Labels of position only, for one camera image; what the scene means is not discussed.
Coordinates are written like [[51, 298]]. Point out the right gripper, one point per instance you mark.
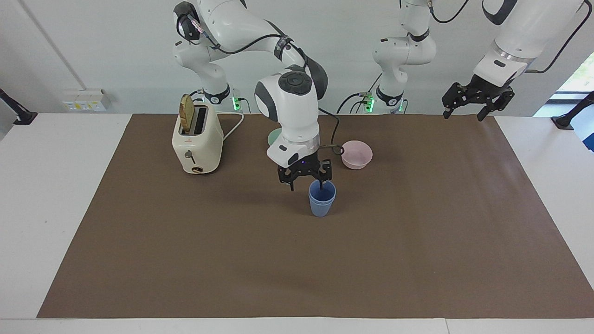
[[306, 167]]

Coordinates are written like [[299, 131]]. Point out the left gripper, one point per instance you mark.
[[485, 86]]

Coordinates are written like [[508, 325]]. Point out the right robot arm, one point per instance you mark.
[[292, 109]]

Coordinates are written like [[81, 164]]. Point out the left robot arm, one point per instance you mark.
[[519, 32]]

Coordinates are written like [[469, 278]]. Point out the blue plastic cup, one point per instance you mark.
[[321, 208]]

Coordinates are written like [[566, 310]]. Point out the green plate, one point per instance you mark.
[[274, 137]]

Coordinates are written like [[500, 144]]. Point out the pink bowl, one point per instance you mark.
[[356, 155]]

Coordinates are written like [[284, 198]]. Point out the black stand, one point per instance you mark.
[[21, 117], [568, 118]]

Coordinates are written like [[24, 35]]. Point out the window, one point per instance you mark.
[[577, 79]]

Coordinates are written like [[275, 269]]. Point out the cream toaster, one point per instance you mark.
[[197, 148]]

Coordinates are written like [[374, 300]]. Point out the slice of toast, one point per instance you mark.
[[187, 113]]

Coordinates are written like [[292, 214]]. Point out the white wall socket box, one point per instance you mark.
[[86, 100]]

